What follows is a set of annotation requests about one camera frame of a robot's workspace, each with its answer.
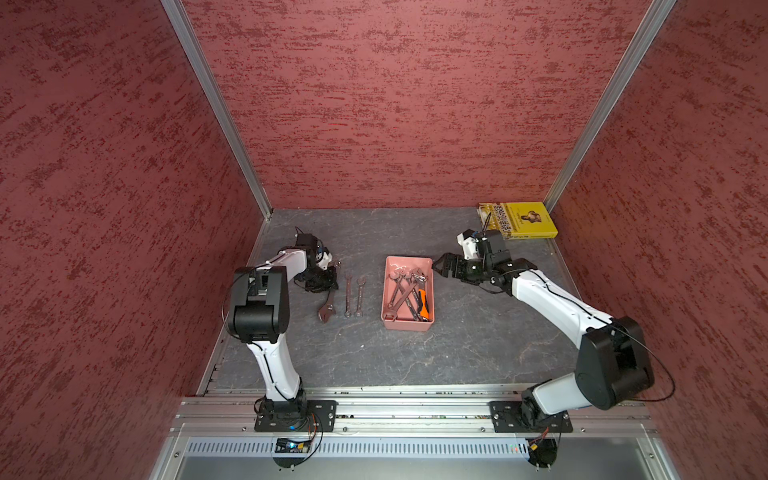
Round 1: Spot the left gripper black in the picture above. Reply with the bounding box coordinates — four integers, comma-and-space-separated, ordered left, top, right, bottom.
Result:
296, 264, 337, 292

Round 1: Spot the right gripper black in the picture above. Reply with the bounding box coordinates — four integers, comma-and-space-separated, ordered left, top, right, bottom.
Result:
430, 253, 491, 284

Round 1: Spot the silver combination wrench 13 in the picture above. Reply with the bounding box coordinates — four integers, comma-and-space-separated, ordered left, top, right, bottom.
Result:
344, 274, 353, 318

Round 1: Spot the pink plastic storage box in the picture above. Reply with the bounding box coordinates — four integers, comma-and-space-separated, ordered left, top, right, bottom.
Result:
381, 256, 436, 332

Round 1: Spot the small end wrench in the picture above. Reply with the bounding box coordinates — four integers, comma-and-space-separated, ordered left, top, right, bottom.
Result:
355, 276, 367, 317

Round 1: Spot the long silver combination wrench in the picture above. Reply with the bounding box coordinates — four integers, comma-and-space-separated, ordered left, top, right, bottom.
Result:
383, 275, 421, 321

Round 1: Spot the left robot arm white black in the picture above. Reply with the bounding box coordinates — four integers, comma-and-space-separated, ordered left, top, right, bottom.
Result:
223, 234, 338, 422

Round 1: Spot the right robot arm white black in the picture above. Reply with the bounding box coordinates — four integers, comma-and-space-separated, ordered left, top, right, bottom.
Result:
433, 253, 660, 423

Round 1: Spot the small combination wrench in box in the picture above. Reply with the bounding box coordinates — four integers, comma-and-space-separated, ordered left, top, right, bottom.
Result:
388, 269, 409, 308

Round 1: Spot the yellow cardboard box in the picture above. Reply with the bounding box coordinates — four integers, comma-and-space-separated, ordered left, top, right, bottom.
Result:
477, 202, 558, 240

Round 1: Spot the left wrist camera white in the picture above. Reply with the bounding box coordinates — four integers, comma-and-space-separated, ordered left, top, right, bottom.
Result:
295, 232, 333, 270

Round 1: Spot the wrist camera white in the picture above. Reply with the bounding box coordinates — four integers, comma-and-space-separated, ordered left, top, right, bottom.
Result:
295, 232, 333, 270
457, 229, 508, 261

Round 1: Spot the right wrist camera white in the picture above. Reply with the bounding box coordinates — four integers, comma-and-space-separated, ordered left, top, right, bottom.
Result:
457, 229, 508, 261

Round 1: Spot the orange handled adjustable wrench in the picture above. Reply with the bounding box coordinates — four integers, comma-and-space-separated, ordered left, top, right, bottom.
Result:
413, 273, 431, 322

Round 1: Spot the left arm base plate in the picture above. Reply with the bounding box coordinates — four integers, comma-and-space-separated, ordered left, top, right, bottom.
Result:
254, 399, 338, 433

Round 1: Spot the aluminium front rail frame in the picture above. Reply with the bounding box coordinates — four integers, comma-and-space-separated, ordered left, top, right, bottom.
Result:
151, 384, 677, 479

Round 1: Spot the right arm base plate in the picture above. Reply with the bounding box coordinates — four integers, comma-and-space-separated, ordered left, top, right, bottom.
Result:
488, 401, 573, 433

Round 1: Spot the left controller board with wires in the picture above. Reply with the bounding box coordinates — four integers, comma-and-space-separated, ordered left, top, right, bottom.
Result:
272, 413, 325, 469

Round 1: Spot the controller board with wires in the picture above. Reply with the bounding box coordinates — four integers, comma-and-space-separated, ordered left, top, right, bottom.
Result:
272, 413, 325, 469
527, 427, 560, 470

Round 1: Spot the right controller board with wires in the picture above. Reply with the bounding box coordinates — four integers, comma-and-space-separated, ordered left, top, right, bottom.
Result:
527, 427, 560, 470

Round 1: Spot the left aluminium corner post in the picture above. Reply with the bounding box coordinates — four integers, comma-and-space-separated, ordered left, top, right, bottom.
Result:
161, 0, 273, 222

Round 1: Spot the aluminium corner post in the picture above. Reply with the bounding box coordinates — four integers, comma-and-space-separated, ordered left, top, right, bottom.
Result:
544, 0, 676, 212
161, 0, 273, 222

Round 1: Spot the right aluminium corner post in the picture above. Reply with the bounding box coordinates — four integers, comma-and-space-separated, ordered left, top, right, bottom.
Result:
544, 0, 676, 212

